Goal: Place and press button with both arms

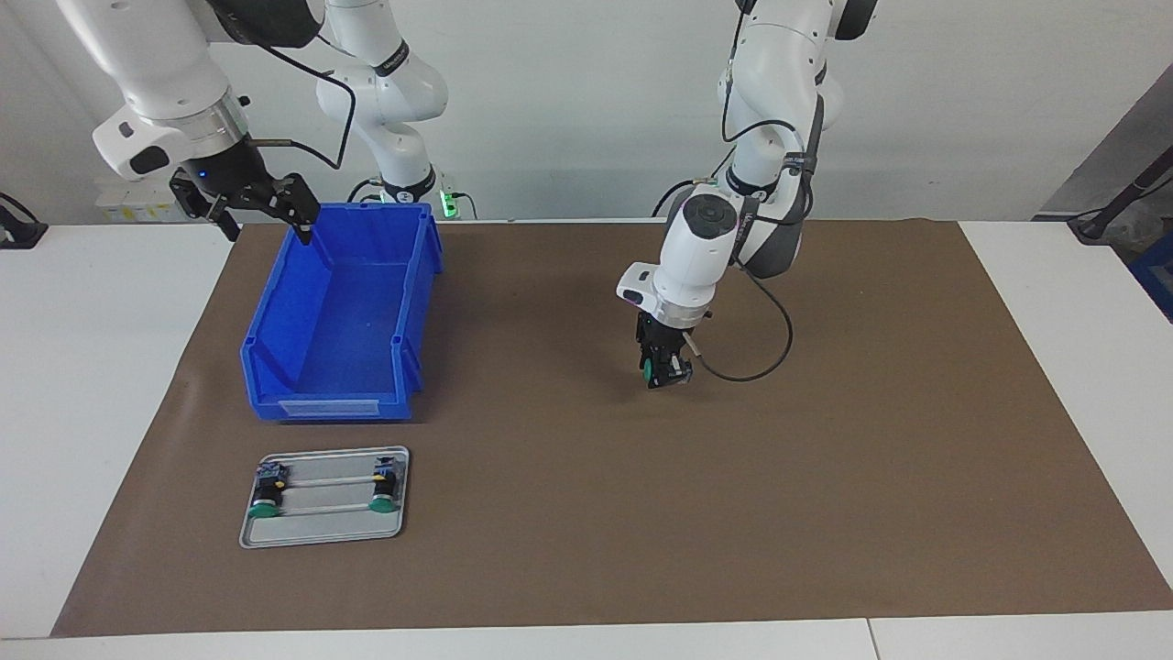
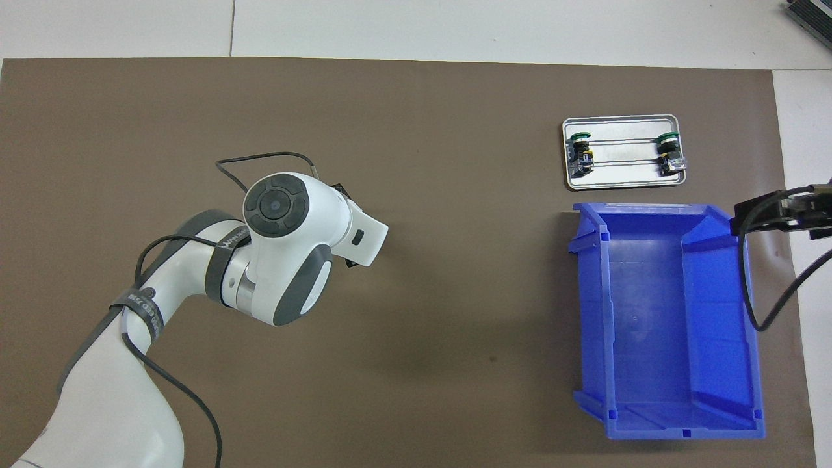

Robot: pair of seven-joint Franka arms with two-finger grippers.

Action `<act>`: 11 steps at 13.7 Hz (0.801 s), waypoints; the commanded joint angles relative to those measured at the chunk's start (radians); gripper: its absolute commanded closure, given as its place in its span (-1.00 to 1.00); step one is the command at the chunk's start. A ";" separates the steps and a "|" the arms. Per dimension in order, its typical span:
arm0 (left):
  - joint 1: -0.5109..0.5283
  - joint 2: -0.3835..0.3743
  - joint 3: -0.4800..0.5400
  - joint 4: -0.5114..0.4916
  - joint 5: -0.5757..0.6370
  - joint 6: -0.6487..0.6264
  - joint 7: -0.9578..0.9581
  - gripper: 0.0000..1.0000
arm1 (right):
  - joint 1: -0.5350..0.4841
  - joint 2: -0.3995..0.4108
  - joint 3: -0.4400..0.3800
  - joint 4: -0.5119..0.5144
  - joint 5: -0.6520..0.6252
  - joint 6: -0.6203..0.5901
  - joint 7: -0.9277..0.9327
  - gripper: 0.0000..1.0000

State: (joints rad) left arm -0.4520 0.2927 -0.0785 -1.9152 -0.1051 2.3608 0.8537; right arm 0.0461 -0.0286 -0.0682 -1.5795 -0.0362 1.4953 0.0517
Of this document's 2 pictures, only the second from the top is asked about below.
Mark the brown table mat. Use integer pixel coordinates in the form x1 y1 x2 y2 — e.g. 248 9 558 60
0 57 817 468

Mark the silver metal tray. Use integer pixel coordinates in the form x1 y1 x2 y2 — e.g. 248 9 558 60
562 115 688 190

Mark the blue plastic storage bin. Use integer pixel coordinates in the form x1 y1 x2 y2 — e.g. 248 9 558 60
567 202 766 441

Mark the grey ribbed device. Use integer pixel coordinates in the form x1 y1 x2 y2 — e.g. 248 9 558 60
783 0 832 34

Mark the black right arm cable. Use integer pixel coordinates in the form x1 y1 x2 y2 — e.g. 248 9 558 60
738 184 832 333

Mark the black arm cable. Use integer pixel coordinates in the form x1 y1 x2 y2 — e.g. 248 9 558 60
738 184 832 333
119 152 319 468

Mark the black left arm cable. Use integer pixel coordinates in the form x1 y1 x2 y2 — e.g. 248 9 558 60
119 152 319 468

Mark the green push button switch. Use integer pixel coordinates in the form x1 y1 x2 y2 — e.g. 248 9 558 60
655 131 688 176
569 131 596 177

